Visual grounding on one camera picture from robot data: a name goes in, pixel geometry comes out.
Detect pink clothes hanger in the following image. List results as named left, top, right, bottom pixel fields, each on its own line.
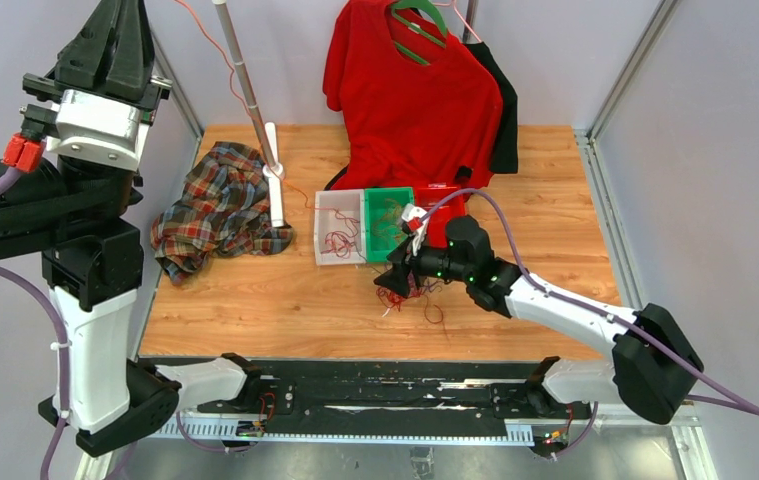
left=432, top=0, right=483, bottom=44

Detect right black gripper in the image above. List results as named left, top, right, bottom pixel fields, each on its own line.
left=374, top=231, right=471, bottom=299

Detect white plastic bin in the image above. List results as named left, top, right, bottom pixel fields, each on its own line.
left=313, top=189, right=367, bottom=266

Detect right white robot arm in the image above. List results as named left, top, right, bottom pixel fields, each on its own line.
left=374, top=215, right=704, bottom=425

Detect black t-shirt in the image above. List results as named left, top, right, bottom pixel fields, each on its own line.
left=465, top=42, right=519, bottom=174

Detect red t-shirt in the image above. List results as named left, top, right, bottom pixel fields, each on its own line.
left=322, top=1, right=503, bottom=190

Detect red plastic bin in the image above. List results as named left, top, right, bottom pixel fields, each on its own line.
left=413, top=184, right=472, bottom=248

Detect red wire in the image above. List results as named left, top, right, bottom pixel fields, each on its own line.
left=320, top=209, right=367, bottom=261

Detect orange wires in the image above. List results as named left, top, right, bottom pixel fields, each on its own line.
left=369, top=195, right=415, bottom=248

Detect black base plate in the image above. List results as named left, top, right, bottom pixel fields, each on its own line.
left=198, top=359, right=590, bottom=438

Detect coloured wire bundle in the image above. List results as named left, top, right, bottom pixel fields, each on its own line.
left=376, top=278, right=448, bottom=326

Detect long orange wire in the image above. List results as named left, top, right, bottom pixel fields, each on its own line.
left=173, top=0, right=327, bottom=213

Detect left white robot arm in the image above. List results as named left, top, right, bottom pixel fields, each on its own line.
left=0, top=1, right=262, bottom=457

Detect green clothes hanger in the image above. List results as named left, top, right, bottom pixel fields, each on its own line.
left=386, top=1, right=449, bottom=67

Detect plaid flannel shirt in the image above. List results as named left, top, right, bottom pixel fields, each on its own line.
left=150, top=142, right=295, bottom=285

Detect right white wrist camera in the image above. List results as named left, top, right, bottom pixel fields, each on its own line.
left=400, top=203, right=428, bottom=256

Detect green plastic bin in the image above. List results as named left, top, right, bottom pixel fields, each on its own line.
left=364, top=187, right=414, bottom=263

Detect metal rack pole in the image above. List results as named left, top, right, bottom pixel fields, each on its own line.
left=212, top=0, right=282, bottom=176

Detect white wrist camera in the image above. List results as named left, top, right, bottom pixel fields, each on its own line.
left=400, top=203, right=428, bottom=256
left=46, top=89, right=149, bottom=171

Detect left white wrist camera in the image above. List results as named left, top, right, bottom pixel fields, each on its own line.
left=46, top=89, right=149, bottom=171

